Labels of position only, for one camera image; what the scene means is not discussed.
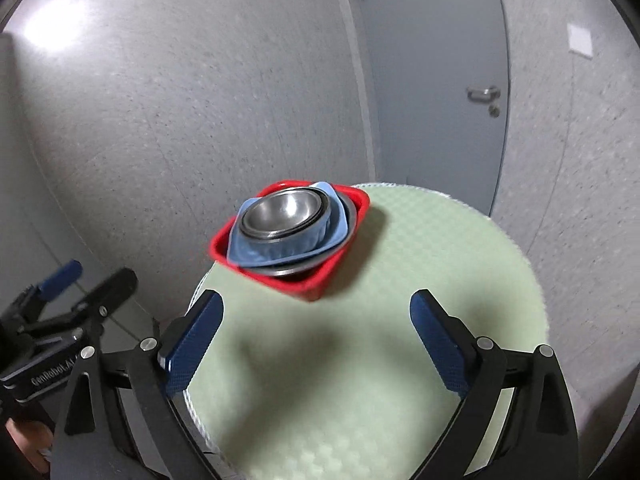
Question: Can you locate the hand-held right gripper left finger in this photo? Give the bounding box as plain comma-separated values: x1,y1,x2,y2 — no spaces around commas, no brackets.
52,290,224,480

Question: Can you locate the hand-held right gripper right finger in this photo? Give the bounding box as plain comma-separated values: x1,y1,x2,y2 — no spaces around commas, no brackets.
409,289,581,480

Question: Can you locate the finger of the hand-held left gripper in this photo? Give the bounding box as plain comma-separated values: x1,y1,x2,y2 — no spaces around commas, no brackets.
0,260,83,333
22,267,138,341

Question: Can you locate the large steel bowl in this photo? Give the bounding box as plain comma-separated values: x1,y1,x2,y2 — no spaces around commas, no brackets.
252,195,360,278

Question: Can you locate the red plastic basin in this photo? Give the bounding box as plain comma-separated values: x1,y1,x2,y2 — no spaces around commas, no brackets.
209,179,372,303

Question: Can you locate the blue square plate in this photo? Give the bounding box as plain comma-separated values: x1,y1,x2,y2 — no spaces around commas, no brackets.
227,181,351,267

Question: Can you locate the small steel bowl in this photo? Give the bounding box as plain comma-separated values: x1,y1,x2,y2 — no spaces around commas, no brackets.
237,187,332,241

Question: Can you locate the person's left hand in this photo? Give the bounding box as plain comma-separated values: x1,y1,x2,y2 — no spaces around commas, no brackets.
5,420,55,476

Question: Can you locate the green round table mat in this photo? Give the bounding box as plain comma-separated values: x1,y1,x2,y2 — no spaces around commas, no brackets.
182,182,548,480

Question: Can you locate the grey door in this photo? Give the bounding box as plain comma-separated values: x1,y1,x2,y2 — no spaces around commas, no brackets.
327,0,511,216

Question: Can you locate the white light switch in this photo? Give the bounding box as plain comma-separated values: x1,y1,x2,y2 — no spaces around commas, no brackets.
567,24,593,56

